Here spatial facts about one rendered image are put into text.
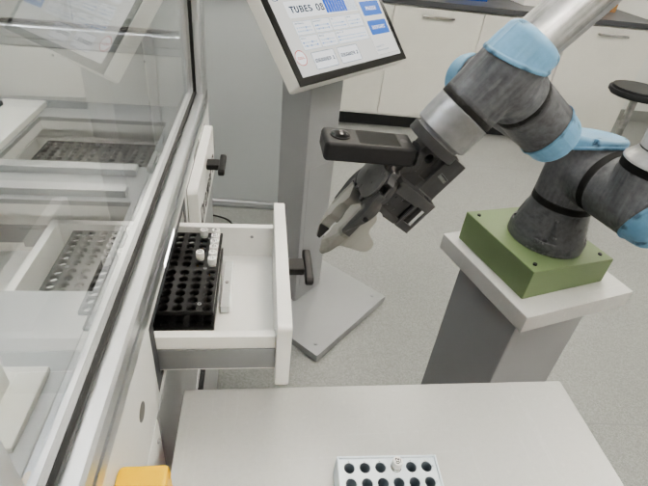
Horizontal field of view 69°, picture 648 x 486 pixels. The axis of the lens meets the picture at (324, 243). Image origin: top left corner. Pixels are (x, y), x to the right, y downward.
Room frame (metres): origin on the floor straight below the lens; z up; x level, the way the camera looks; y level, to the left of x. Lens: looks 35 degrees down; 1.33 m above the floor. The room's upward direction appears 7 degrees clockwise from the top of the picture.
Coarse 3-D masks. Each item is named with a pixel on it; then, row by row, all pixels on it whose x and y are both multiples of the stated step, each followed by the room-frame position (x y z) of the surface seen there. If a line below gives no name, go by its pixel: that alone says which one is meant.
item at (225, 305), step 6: (228, 264) 0.59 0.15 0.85; (228, 270) 0.58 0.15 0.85; (228, 276) 0.56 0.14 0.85; (228, 282) 0.55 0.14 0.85; (222, 288) 0.53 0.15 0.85; (228, 288) 0.53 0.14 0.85; (222, 294) 0.52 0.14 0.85; (228, 294) 0.52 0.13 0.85; (222, 300) 0.51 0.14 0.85; (228, 300) 0.51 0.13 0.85; (222, 306) 0.50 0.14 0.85; (228, 306) 0.50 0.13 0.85
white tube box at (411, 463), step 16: (336, 464) 0.31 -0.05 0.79; (352, 464) 0.31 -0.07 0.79; (368, 464) 0.31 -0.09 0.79; (384, 464) 0.31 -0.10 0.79; (416, 464) 0.32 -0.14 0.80; (432, 464) 0.32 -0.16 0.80; (336, 480) 0.30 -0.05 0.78; (352, 480) 0.29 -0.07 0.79; (368, 480) 0.29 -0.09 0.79; (384, 480) 0.30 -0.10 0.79; (400, 480) 0.30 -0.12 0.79; (416, 480) 0.30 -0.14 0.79; (432, 480) 0.30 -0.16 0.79
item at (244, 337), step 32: (192, 224) 0.63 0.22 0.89; (224, 224) 0.64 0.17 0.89; (224, 256) 0.62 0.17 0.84; (256, 256) 0.64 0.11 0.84; (256, 288) 0.55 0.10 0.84; (224, 320) 0.48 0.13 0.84; (256, 320) 0.49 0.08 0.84; (160, 352) 0.38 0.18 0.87; (192, 352) 0.39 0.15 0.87; (224, 352) 0.39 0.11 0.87; (256, 352) 0.40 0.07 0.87
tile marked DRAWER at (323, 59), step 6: (330, 48) 1.35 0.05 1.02; (312, 54) 1.29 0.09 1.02; (318, 54) 1.30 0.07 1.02; (324, 54) 1.32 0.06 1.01; (330, 54) 1.34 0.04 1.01; (318, 60) 1.29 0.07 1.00; (324, 60) 1.31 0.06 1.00; (330, 60) 1.32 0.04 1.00; (336, 60) 1.34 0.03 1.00; (318, 66) 1.28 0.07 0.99; (324, 66) 1.29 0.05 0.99; (330, 66) 1.31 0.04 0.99
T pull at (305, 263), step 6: (306, 252) 0.56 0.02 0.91; (288, 258) 0.54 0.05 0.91; (294, 258) 0.55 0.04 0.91; (300, 258) 0.55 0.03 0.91; (306, 258) 0.55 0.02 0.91; (288, 264) 0.53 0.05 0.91; (294, 264) 0.53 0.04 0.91; (300, 264) 0.53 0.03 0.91; (306, 264) 0.53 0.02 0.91; (294, 270) 0.52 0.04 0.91; (300, 270) 0.52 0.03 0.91; (306, 270) 0.52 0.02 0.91; (306, 276) 0.51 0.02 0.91; (312, 276) 0.51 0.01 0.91; (306, 282) 0.50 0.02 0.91; (312, 282) 0.50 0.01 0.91
